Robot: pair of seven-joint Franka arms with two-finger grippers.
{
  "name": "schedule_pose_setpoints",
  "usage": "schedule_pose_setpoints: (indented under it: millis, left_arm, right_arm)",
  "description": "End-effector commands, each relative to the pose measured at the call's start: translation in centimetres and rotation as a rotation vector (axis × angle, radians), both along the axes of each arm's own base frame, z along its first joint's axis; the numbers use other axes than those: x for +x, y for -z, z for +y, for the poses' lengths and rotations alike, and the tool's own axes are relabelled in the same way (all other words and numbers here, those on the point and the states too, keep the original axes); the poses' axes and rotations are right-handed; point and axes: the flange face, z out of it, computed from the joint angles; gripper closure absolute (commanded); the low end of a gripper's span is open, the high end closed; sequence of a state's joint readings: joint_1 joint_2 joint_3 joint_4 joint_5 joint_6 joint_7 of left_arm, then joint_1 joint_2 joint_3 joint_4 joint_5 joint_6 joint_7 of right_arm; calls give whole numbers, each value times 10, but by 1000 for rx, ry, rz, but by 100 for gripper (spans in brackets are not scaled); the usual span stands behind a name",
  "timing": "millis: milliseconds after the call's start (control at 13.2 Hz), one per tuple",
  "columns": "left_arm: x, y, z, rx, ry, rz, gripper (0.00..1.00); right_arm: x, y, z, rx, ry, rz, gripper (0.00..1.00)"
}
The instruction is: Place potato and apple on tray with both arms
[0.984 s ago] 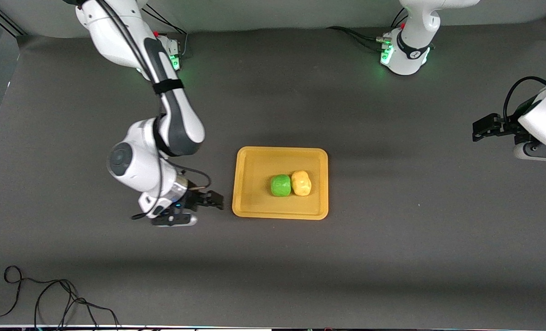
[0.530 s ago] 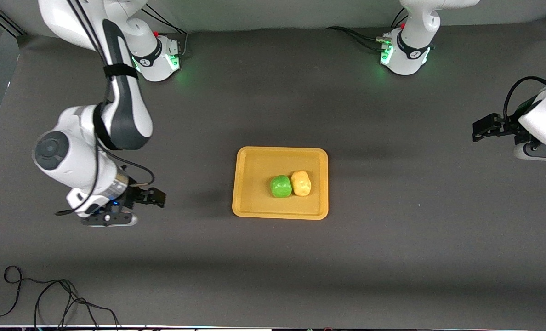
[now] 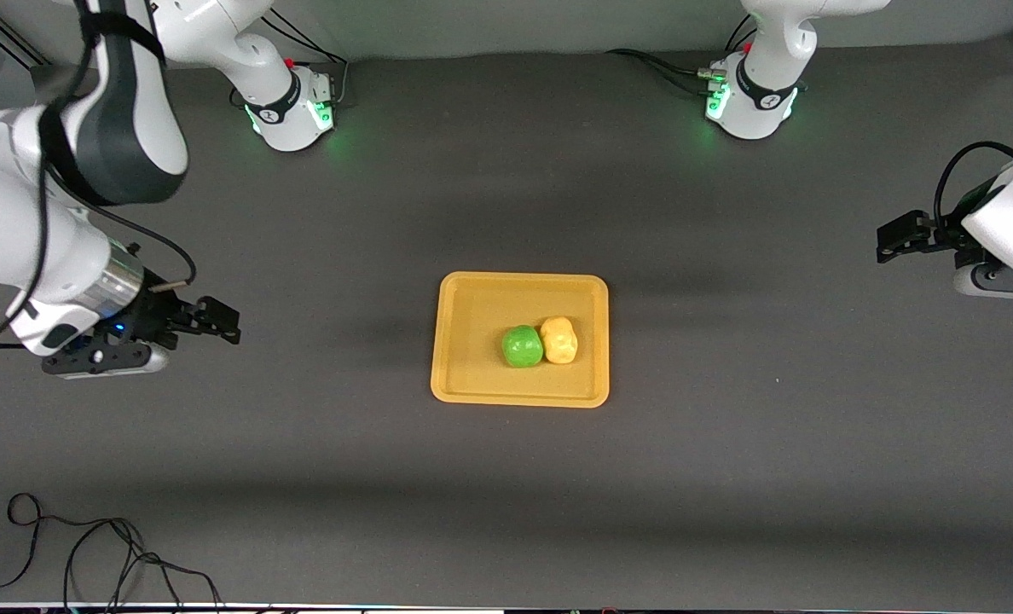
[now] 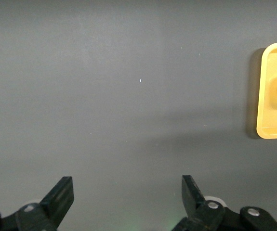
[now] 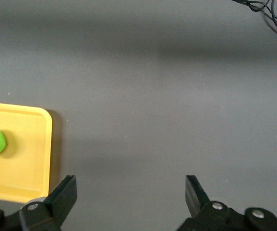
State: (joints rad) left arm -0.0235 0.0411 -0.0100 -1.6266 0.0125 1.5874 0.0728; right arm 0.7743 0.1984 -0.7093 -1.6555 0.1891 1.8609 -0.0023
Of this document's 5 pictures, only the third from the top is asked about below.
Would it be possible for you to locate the green apple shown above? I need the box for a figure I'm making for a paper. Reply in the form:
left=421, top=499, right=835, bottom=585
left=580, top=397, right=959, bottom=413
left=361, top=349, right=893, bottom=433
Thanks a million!
left=501, top=325, right=545, bottom=369

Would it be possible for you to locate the yellow potato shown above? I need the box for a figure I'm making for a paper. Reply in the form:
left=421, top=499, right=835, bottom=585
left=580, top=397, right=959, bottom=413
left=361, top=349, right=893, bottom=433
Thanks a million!
left=541, top=316, right=579, bottom=366

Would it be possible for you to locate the yellow plastic tray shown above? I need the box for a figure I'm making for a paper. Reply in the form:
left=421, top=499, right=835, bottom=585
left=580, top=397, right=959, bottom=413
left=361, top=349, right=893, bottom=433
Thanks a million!
left=430, top=271, right=611, bottom=408

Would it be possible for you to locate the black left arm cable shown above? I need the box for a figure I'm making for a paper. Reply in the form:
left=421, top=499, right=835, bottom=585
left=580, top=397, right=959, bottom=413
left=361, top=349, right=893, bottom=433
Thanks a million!
left=935, top=141, right=1013, bottom=231

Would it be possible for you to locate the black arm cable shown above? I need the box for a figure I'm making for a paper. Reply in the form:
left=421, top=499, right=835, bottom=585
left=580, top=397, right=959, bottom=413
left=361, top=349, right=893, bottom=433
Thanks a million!
left=0, top=0, right=196, bottom=350
left=935, top=141, right=1013, bottom=231

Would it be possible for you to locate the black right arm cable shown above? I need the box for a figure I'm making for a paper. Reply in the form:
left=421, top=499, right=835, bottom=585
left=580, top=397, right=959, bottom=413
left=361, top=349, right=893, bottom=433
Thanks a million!
left=0, top=0, right=196, bottom=350

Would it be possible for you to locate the loose black cable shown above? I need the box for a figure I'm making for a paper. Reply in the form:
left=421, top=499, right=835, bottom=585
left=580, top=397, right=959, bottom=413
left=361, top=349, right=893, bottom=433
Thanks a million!
left=0, top=493, right=222, bottom=608

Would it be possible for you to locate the black right base cable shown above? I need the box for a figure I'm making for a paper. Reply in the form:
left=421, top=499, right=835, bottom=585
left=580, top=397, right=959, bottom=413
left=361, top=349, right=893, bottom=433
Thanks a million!
left=229, top=13, right=352, bottom=110

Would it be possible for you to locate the black base cable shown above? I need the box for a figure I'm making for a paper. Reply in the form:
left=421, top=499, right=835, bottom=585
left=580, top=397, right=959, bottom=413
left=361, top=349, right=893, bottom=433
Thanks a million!
left=605, top=17, right=755, bottom=95
left=229, top=13, right=352, bottom=110

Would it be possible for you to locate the black metal frame rail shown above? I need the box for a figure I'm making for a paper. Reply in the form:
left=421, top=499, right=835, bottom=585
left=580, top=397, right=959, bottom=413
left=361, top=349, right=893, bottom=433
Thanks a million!
left=0, top=13, right=51, bottom=69

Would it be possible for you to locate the black left base cable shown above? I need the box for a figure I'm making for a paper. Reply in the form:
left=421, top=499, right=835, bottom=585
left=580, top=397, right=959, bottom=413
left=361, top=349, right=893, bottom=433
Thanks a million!
left=605, top=17, right=755, bottom=95

